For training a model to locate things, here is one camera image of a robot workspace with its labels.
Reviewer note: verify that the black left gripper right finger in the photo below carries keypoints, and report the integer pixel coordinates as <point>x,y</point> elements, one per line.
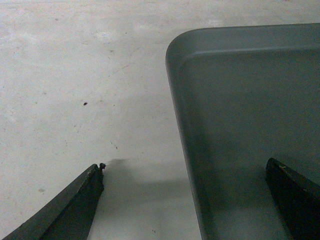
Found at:
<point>297,199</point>

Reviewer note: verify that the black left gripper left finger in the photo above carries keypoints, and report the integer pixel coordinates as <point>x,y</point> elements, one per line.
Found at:
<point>70,214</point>

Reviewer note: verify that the grey rectangular serving tray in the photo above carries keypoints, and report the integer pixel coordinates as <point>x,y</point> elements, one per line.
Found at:
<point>243,95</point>

